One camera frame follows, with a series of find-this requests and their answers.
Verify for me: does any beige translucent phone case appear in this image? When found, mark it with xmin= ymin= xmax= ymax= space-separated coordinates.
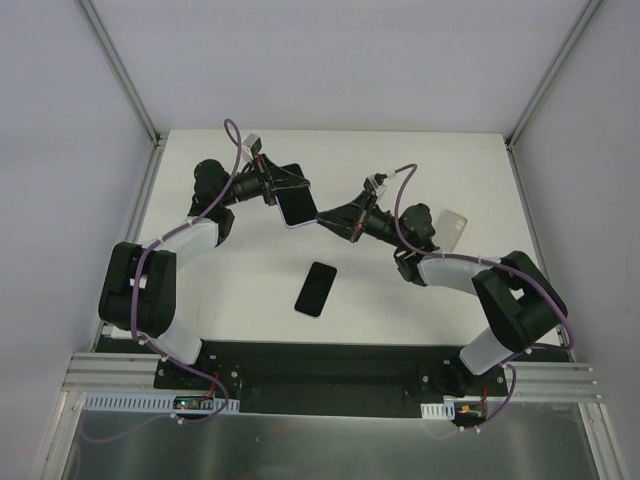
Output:
xmin=433 ymin=210 xmax=467 ymax=253

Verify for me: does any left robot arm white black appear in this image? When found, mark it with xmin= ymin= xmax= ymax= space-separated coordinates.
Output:
xmin=98 ymin=154 xmax=317 ymax=389

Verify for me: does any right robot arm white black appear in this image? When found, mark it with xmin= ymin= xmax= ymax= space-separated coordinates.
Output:
xmin=316 ymin=190 xmax=567 ymax=398

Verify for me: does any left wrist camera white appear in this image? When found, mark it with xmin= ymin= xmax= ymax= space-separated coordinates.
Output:
xmin=242 ymin=133 xmax=262 ymax=162

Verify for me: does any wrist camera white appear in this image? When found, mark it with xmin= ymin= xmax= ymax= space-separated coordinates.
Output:
xmin=363 ymin=170 xmax=397 ymax=199
xmin=242 ymin=133 xmax=262 ymax=162

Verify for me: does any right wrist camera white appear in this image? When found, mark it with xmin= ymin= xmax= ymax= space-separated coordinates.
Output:
xmin=363 ymin=170 xmax=397 ymax=199

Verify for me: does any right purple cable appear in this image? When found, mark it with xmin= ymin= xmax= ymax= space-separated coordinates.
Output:
xmin=384 ymin=163 xmax=574 ymax=435

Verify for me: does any purple cable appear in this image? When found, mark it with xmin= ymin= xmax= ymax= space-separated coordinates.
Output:
xmin=79 ymin=118 xmax=251 ymax=444
xmin=384 ymin=163 xmax=574 ymax=435

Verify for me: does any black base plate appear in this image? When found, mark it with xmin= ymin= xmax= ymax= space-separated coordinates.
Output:
xmin=149 ymin=339 xmax=506 ymax=416

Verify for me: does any left aluminium frame post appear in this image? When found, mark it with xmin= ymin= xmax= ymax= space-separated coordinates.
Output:
xmin=73 ymin=0 xmax=162 ymax=147

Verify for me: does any aluminium frame post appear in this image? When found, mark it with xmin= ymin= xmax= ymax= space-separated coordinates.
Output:
xmin=505 ymin=0 xmax=606 ymax=152
xmin=73 ymin=0 xmax=162 ymax=147

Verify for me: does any right white cable duct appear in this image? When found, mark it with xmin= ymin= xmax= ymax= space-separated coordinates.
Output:
xmin=420 ymin=400 xmax=456 ymax=421

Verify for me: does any white cable duct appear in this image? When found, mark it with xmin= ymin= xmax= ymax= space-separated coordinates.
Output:
xmin=84 ymin=393 xmax=240 ymax=415
xmin=420 ymin=400 xmax=456 ymax=421

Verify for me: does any aluminium rail front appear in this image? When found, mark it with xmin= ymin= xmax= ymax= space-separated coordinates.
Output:
xmin=62 ymin=352 xmax=604 ymax=403

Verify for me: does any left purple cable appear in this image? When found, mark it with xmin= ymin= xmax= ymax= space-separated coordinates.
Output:
xmin=79 ymin=118 xmax=251 ymax=444

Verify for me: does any left white cable duct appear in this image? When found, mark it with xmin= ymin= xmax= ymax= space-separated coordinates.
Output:
xmin=84 ymin=393 xmax=240 ymax=415

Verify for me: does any right aluminium frame post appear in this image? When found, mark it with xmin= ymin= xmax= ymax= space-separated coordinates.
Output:
xmin=505 ymin=0 xmax=606 ymax=152

